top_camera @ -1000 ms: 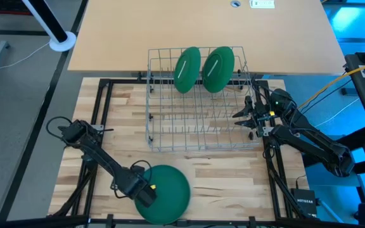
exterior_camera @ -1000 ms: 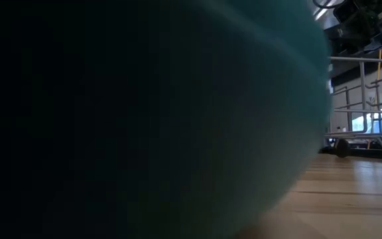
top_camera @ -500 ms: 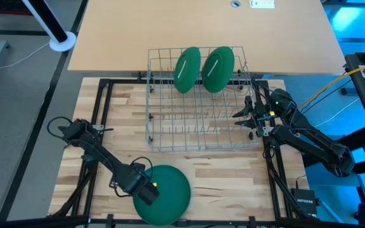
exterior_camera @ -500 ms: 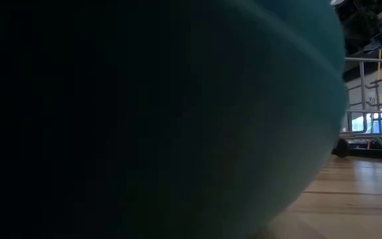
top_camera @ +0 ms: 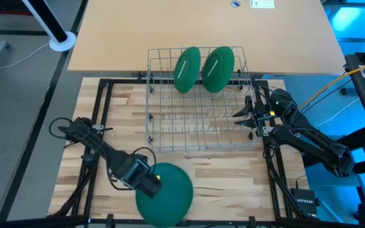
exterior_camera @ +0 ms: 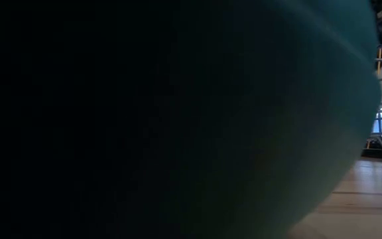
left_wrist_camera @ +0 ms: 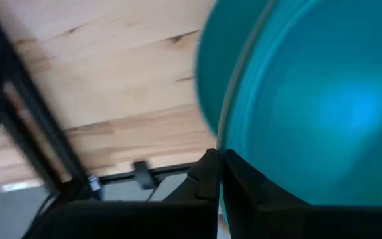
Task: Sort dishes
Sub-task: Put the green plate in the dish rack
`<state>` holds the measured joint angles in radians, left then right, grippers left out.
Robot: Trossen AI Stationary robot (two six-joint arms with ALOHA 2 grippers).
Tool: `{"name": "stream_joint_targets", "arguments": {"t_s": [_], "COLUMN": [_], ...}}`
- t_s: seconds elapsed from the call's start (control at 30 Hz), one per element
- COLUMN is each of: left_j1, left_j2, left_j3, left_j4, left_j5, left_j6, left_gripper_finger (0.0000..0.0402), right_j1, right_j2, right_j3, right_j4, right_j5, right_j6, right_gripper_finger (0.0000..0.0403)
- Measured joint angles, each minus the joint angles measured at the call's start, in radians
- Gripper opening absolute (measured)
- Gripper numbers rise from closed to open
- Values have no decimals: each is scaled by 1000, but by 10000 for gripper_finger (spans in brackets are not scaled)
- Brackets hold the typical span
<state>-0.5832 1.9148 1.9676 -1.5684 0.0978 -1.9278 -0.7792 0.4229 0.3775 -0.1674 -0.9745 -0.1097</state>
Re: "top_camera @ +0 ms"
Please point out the red black crate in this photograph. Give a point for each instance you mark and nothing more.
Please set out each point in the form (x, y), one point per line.
(5, 8)

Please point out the silver mounting bracket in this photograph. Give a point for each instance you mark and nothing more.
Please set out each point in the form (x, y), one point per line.
(267, 131)

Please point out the grey desk grommet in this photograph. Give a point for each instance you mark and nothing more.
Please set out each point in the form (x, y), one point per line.
(235, 3)

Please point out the black side table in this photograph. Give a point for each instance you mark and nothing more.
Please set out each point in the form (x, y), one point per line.
(360, 95)

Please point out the black Netgear switch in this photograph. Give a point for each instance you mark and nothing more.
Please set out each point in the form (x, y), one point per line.
(304, 202)

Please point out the white power outlet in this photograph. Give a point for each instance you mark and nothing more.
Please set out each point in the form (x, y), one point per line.
(261, 3)

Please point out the white pole stand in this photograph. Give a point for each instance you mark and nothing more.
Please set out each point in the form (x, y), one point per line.
(62, 44)

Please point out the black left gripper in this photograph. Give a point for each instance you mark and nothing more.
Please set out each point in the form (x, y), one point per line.
(144, 180)

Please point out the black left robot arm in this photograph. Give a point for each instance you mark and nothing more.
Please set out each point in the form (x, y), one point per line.
(106, 152)

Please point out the black aluminium frame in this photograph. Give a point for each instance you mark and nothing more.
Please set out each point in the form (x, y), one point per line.
(122, 83)

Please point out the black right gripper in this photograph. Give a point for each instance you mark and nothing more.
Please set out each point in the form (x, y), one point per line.
(263, 115)

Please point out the dark green plastic plate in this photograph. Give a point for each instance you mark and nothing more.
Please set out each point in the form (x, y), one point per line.
(223, 69)
(192, 73)
(173, 196)

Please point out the light wood desk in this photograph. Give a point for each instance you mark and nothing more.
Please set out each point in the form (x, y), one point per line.
(138, 31)

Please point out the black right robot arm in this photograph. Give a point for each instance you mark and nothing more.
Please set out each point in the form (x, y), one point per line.
(315, 142)

